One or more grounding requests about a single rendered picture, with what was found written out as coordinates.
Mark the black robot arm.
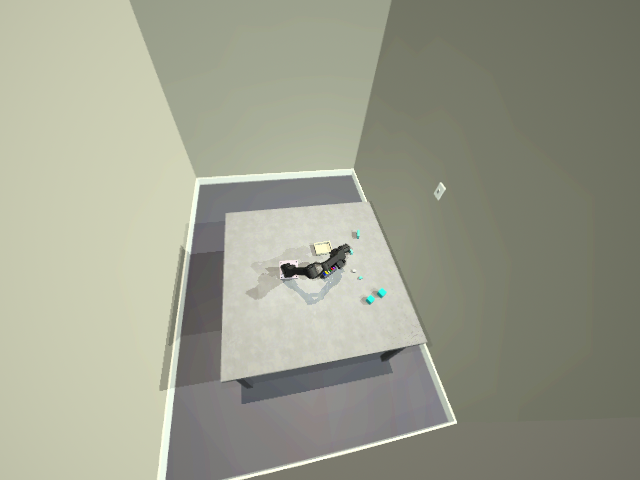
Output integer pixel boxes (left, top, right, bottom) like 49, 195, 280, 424
280, 243, 351, 279

